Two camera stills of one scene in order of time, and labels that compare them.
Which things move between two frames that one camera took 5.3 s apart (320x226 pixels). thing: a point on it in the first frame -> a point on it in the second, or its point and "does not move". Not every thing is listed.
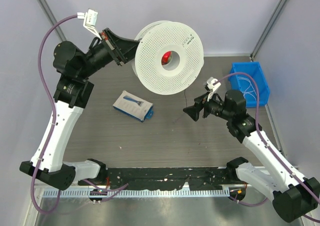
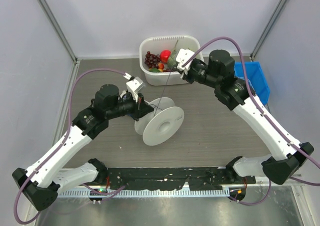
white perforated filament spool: x=170 y=57 -> x=161 y=124
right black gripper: x=201 y=102 -> x=187 y=77
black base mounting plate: x=119 y=178 does not move
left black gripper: x=125 y=49 -> x=141 y=108
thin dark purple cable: x=186 y=105 -> x=157 y=107
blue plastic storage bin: x=247 y=85 does not move
